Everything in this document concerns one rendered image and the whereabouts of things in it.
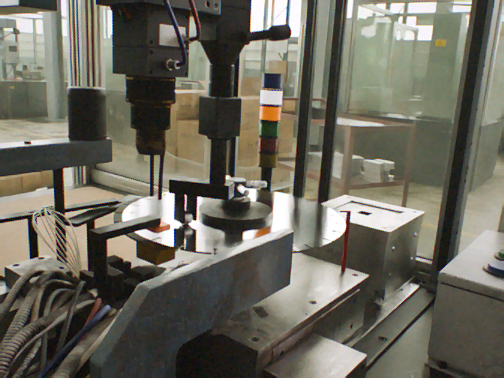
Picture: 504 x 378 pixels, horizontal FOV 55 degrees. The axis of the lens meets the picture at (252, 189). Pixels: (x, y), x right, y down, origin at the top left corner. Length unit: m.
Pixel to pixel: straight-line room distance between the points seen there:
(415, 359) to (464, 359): 0.08
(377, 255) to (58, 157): 0.56
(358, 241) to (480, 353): 0.28
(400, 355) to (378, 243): 0.20
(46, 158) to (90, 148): 0.07
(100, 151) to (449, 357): 0.61
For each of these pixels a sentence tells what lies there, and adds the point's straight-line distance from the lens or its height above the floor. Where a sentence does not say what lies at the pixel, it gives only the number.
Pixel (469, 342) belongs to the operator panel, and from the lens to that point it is 0.78.
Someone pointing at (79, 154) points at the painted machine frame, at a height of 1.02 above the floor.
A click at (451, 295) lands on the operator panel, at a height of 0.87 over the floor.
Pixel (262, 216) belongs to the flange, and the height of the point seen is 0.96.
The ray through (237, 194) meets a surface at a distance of 0.71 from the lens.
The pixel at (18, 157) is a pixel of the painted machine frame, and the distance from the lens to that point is 0.73.
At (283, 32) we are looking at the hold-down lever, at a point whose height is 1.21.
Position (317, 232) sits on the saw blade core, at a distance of 0.68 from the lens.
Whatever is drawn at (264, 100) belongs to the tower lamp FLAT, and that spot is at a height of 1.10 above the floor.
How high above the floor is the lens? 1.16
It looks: 14 degrees down
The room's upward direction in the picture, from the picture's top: 3 degrees clockwise
